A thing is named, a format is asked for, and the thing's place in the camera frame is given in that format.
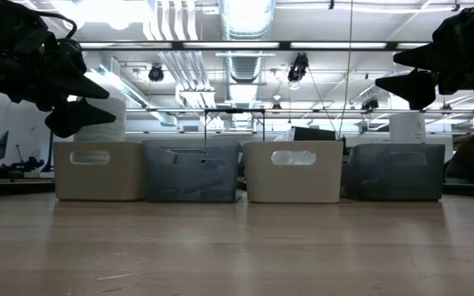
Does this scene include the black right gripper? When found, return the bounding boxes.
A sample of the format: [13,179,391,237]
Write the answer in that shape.
[374,6,474,111]

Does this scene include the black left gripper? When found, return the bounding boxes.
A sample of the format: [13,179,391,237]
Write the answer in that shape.
[0,0,118,139]

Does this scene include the white wipes canister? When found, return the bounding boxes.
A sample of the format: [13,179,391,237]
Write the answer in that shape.
[73,95,128,143]

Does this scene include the white plastic bin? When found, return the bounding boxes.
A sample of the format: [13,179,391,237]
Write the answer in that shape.
[242,140,344,205]
[53,141,146,202]

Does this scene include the blue panel on stand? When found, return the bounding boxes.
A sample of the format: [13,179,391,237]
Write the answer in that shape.
[0,130,10,161]

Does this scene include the person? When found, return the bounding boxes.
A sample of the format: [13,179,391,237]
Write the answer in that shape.
[444,133,474,184]

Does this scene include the grey plastic bin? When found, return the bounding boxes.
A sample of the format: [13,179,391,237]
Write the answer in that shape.
[342,142,447,202]
[141,138,242,204]

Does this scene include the black monitor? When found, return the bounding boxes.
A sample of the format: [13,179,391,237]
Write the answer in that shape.
[297,126,337,142]

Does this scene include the thin black hanging cable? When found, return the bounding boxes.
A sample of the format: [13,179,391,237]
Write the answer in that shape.
[337,0,354,140]

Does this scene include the silver ventilation duct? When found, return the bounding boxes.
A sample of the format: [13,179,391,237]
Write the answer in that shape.
[218,0,277,129]

